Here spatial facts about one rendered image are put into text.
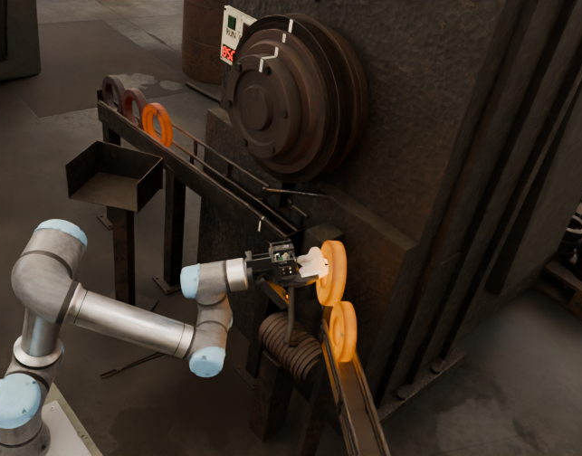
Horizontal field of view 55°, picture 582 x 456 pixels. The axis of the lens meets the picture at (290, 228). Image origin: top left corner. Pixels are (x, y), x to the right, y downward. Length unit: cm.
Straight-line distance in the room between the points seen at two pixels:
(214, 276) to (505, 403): 157
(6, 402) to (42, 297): 39
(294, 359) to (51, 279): 76
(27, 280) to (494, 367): 198
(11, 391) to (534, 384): 201
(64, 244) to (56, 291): 13
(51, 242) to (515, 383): 198
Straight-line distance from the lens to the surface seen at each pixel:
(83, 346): 237
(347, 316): 143
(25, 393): 156
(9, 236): 295
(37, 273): 125
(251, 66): 156
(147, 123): 238
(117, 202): 205
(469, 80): 140
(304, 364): 166
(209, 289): 130
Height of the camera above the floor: 175
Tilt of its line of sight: 35 degrees down
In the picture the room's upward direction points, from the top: 11 degrees clockwise
